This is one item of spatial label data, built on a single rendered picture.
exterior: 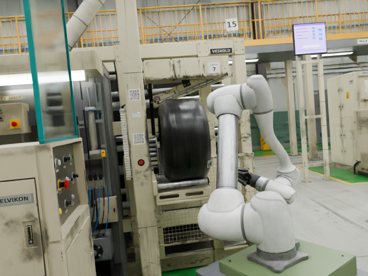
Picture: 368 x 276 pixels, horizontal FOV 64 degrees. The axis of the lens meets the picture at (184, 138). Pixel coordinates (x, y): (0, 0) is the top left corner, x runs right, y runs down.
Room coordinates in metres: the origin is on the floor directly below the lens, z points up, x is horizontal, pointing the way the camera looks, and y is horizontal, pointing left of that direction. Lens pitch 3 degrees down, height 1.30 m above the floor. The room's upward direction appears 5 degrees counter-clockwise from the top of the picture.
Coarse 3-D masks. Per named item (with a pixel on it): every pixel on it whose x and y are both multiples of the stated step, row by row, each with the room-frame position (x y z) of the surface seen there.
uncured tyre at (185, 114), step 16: (160, 112) 1.91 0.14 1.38; (176, 112) 1.85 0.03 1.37; (192, 112) 1.85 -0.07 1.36; (160, 128) 2.23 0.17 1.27; (176, 128) 1.79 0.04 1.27; (192, 128) 1.80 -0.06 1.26; (208, 128) 1.85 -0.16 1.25; (160, 144) 2.25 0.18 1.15; (176, 144) 1.78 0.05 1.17; (192, 144) 1.79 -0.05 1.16; (208, 144) 1.82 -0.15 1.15; (176, 160) 1.80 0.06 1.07; (192, 160) 1.81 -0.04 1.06; (176, 176) 1.88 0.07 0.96; (192, 176) 1.91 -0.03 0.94
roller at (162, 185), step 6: (180, 180) 1.93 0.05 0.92; (186, 180) 1.92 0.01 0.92; (192, 180) 1.92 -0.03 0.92; (198, 180) 1.92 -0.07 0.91; (204, 180) 1.93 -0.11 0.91; (162, 186) 1.89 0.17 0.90; (168, 186) 1.89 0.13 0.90; (174, 186) 1.90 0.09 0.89; (180, 186) 1.91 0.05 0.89; (186, 186) 1.92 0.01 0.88
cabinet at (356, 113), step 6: (354, 114) 5.63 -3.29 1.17; (360, 114) 5.46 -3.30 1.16; (366, 114) 5.29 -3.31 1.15; (354, 120) 5.64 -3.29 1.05; (360, 120) 5.46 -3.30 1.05; (366, 120) 5.30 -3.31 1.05; (354, 126) 5.65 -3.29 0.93; (360, 126) 5.48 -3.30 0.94; (366, 126) 5.31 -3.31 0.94; (354, 132) 5.66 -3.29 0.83; (360, 132) 5.48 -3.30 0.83; (366, 132) 5.32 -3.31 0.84; (360, 138) 5.49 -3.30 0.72; (366, 138) 5.33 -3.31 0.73; (360, 144) 5.50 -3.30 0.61; (366, 144) 5.34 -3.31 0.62; (360, 150) 5.51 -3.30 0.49; (366, 150) 5.34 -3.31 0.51; (360, 156) 5.52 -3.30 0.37; (366, 156) 5.35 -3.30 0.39; (366, 162) 5.36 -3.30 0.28; (360, 168) 5.54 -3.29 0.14; (366, 168) 5.37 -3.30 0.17; (360, 174) 5.58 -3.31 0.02; (366, 174) 5.40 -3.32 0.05
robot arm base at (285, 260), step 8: (296, 240) 1.26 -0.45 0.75; (296, 248) 1.23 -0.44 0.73; (248, 256) 1.21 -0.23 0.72; (256, 256) 1.18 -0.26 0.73; (264, 256) 1.14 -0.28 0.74; (272, 256) 1.12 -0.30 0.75; (280, 256) 1.11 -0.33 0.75; (288, 256) 1.11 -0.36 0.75; (296, 256) 1.14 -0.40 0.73; (304, 256) 1.14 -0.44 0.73; (264, 264) 1.13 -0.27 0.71; (272, 264) 1.11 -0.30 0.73; (280, 264) 1.09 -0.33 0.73; (288, 264) 1.10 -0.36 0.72; (280, 272) 1.07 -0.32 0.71
